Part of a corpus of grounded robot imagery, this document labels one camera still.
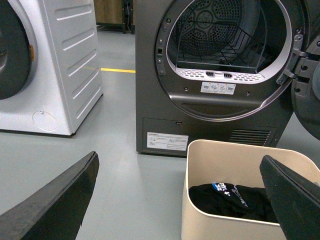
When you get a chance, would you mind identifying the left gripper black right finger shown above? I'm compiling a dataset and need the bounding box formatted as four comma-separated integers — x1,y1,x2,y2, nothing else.
259,155,320,240

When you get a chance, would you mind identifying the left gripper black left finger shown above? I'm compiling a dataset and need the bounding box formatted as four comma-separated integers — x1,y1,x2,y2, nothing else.
0,151,100,240

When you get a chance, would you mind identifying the beige plastic laundry hamper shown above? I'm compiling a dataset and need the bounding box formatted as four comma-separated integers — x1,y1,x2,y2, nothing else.
181,139,320,240

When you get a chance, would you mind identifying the black printed garment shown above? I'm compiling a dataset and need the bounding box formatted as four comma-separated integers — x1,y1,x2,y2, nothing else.
188,182,279,224

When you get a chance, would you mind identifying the dark dryer door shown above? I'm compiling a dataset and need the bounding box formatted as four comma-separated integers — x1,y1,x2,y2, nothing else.
291,0,320,139

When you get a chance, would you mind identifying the white washing machine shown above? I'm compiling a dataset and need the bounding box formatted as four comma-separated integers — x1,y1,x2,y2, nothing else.
0,0,103,136

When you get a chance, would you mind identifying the dark grey tumble dryer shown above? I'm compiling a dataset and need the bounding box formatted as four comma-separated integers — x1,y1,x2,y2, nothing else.
135,0,309,156

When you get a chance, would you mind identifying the black metal stand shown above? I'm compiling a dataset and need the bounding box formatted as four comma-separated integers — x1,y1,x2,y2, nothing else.
96,0,137,34

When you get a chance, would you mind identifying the wooden cabinet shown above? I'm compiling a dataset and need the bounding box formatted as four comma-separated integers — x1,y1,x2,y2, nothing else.
94,0,123,24

